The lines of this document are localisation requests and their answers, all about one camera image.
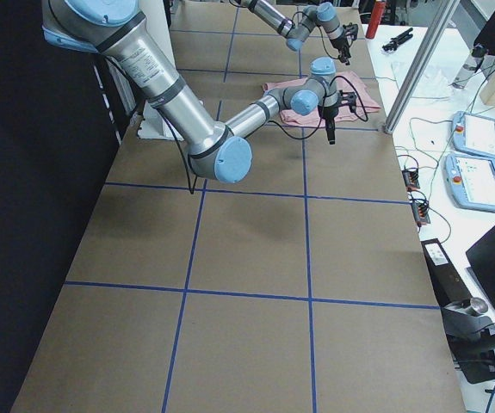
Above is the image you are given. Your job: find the black box with label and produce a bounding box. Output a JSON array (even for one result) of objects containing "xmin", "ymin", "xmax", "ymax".
[{"xmin": 421, "ymin": 238, "xmax": 472, "ymax": 307}]

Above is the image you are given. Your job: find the blue teach pendant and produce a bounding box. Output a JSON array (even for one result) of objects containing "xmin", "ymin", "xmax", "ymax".
[
  {"xmin": 443, "ymin": 153, "xmax": 495, "ymax": 213},
  {"xmin": 452, "ymin": 111, "xmax": 495, "ymax": 159}
]

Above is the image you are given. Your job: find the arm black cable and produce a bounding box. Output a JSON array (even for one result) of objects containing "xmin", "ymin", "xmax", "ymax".
[{"xmin": 160, "ymin": 75, "xmax": 369, "ymax": 195}]

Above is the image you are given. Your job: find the red cylinder bottle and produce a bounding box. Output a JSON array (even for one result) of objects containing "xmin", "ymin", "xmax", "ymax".
[{"xmin": 365, "ymin": 0, "xmax": 387, "ymax": 40}]

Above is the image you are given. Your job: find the clear plastic bag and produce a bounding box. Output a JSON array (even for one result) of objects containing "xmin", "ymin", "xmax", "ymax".
[{"xmin": 391, "ymin": 61, "xmax": 453, "ymax": 100}]

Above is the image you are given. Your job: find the upper blue teach pendant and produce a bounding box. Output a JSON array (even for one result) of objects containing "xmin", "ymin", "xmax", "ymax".
[{"xmin": 452, "ymin": 111, "xmax": 495, "ymax": 159}]

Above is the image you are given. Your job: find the pink Snoopy t-shirt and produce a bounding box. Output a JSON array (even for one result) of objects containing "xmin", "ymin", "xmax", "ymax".
[{"xmin": 280, "ymin": 71, "xmax": 381, "ymax": 127}]

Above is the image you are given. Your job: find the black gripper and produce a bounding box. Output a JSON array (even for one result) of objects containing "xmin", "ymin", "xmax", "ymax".
[
  {"xmin": 329, "ymin": 22, "xmax": 358, "ymax": 65},
  {"xmin": 318, "ymin": 90, "xmax": 357, "ymax": 145}
]

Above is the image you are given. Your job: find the grey USB hub left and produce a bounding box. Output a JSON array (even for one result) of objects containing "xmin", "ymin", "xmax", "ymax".
[{"xmin": 401, "ymin": 168, "xmax": 420, "ymax": 192}]

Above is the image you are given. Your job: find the black folded tripod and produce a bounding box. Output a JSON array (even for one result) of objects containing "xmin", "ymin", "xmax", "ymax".
[{"xmin": 381, "ymin": 28, "xmax": 413, "ymax": 52}]

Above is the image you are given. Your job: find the aluminium frame post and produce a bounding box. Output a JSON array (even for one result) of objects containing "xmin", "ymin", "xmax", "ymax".
[{"xmin": 383, "ymin": 0, "xmax": 460, "ymax": 134}]

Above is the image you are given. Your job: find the lower blue teach pendant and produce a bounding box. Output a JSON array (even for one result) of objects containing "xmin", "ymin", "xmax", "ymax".
[{"xmin": 443, "ymin": 153, "xmax": 495, "ymax": 213}]

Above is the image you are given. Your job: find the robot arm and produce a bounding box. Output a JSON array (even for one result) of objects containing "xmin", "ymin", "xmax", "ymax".
[
  {"xmin": 41, "ymin": 1, "xmax": 356, "ymax": 183},
  {"xmin": 229, "ymin": 0, "xmax": 359, "ymax": 65}
]

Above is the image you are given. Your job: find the grey usb hub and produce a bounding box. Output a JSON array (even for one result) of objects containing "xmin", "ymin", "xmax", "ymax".
[
  {"xmin": 401, "ymin": 168, "xmax": 420, "ymax": 192},
  {"xmin": 411, "ymin": 199, "xmax": 430, "ymax": 227}
]

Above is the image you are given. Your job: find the grey USB hub right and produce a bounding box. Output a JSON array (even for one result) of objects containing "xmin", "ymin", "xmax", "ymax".
[{"xmin": 411, "ymin": 199, "xmax": 430, "ymax": 227}]

